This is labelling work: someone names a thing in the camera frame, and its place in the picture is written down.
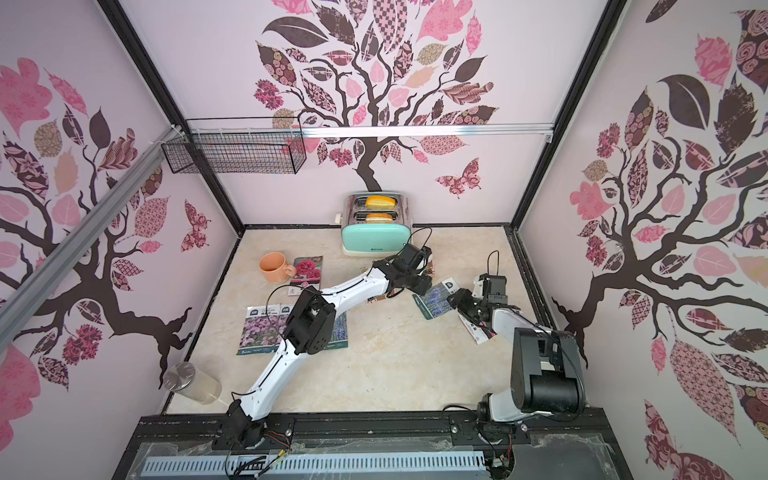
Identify black base frame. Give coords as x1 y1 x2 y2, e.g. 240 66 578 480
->
114 405 631 479

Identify toast slice rear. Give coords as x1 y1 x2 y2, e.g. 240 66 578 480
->
365 195 397 211

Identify toast slice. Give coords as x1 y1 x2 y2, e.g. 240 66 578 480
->
365 195 397 211
365 212 394 223

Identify mint green toaster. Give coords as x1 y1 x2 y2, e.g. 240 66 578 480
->
337 192 412 258

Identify aluminium rail back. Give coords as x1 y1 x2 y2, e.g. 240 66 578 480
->
302 123 554 138

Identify orange mug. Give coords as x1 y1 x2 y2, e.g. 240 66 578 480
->
259 252 297 284

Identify aluminium rail left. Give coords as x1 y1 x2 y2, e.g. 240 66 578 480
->
1 125 182 348

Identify toast slice front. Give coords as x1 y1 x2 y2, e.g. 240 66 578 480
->
365 212 394 223

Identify pink cosmos seed packet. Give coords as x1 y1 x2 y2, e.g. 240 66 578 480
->
268 304 293 352

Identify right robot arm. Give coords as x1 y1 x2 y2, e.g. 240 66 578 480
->
447 273 587 444

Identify lavender seed packet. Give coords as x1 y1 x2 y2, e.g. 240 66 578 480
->
412 277 459 320
326 313 349 350

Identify white cable duct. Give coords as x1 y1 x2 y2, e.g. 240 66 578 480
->
138 451 486 479

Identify pink hollyhock seed packet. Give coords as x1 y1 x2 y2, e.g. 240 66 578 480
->
458 313 496 345

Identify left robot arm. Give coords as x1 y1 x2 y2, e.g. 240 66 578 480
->
212 243 432 450

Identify black wire basket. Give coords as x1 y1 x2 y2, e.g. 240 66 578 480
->
161 114 308 175

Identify aluminium rail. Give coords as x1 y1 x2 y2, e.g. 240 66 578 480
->
302 123 554 138
1 125 182 348

